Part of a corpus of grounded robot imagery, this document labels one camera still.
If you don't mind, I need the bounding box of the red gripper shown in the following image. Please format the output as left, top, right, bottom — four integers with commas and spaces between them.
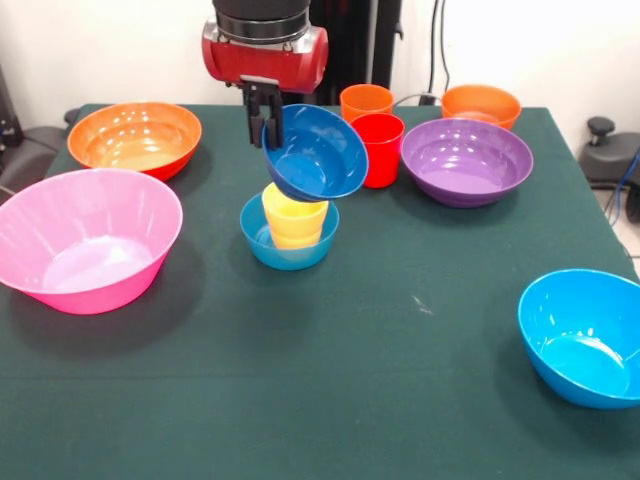
201, 18, 330, 150

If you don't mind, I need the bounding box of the small dark blue bowl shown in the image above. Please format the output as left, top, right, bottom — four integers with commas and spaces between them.
261, 103, 370, 203

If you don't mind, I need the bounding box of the yellow cup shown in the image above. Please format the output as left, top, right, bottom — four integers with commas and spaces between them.
261, 182, 331, 250

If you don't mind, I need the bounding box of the small light blue bowl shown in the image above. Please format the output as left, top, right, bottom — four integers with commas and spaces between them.
238, 193, 341, 272

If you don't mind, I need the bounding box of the orange cup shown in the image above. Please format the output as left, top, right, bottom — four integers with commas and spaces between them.
339, 83, 395, 123

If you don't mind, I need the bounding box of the red cup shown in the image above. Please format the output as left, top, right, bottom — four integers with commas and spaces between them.
349, 113, 406, 190

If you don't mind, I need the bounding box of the large orange bowl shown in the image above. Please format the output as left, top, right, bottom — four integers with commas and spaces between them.
67, 101, 203, 182

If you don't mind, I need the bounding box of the purple bowl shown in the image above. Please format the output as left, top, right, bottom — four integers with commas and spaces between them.
400, 118, 535, 209

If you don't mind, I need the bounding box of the small orange bowl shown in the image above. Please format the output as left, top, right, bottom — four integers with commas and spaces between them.
441, 83, 523, 131

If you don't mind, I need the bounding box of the large pink bowl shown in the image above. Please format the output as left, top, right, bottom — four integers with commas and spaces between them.
0, 168, 184, 316

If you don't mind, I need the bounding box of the dark green table cloth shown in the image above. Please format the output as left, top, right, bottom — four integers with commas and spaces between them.
0, 103, 640, 480

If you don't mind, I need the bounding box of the large light blue bowl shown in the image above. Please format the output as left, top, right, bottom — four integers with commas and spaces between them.
517, 268, 640, 411

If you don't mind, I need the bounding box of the black hanging cable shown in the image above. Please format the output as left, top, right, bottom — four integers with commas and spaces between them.
428, 0, 452, 107

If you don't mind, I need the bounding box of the blue cable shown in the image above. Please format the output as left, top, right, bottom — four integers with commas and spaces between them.
604, 149, 640, 264

